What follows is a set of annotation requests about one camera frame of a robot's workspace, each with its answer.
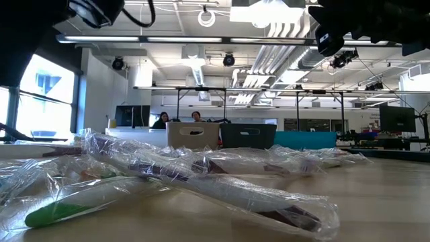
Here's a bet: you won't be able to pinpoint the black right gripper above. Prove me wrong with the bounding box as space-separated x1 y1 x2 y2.
315 25 345 57

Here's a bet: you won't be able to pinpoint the purple toothbrush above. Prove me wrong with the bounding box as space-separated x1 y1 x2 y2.
187 144 325 176
79 129 341 241

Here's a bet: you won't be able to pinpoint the black ceiling spotlights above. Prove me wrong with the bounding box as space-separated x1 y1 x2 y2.
330 49 359 70

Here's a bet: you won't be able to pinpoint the long ceiling light strip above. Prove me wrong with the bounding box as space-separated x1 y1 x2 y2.
146 36 223 44
230 37 315 44
56 34 140 43
344 40 390 46

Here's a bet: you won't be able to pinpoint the white ceiling baffles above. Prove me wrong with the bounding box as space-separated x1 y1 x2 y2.
233 19 315 106

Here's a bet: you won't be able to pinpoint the white ceiling light panel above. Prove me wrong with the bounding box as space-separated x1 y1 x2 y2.
229 0 305 24

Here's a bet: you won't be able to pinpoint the teal plastic bin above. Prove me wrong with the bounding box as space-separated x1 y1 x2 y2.
273 130 338 156

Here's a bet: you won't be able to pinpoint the black round ceiling speaker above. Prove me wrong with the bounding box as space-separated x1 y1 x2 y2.
111 56 125 71
222 52 236 68

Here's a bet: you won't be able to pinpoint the black computer monitor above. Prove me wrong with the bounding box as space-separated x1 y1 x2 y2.
114 104 151 129
379 105 417 133

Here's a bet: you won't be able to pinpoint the black equipment on desk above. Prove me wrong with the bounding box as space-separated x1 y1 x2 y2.
337 129 430 151

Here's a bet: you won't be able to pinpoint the dark grey plastic bin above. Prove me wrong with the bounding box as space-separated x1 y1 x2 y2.
220 123 277 149

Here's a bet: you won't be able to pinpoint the beige plastic bin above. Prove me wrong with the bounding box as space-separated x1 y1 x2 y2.
165 121 221 149

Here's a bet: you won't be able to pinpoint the white plastic bin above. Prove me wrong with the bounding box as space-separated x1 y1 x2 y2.
105 126 169 148

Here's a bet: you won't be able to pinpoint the large window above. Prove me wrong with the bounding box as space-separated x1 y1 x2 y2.
0 53 80 144

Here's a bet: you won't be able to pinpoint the white cable coil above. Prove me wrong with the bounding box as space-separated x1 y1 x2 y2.
197 9 217 28

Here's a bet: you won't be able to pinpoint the white air duct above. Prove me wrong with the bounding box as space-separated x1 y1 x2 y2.
181 44 207 87

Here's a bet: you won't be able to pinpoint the black workstation frame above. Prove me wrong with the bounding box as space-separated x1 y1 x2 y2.
133 85 347 132

